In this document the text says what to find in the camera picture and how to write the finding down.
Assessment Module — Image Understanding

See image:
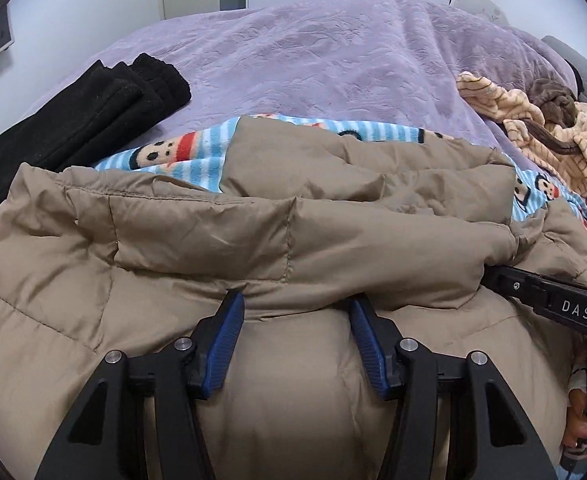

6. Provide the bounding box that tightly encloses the beige striped brown garment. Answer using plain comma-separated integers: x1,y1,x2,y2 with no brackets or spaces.
456,72,587,198

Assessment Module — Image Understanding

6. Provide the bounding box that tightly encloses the blue monkey print blanket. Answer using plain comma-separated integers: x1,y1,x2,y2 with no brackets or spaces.
95,114,587,232

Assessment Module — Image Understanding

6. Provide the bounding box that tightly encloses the black folded garment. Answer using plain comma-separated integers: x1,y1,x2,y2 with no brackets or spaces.
0,53,191,203

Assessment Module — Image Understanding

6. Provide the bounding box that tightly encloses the tan puffer jacket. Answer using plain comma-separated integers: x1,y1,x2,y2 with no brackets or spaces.
0,117,587,479

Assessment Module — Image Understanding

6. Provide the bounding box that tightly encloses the purple quilted bedspread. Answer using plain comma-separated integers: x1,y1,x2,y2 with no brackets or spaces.
27,0,575,162

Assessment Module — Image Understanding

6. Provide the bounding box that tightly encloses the white round pillow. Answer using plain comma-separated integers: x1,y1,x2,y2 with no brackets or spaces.
451,0,509,26

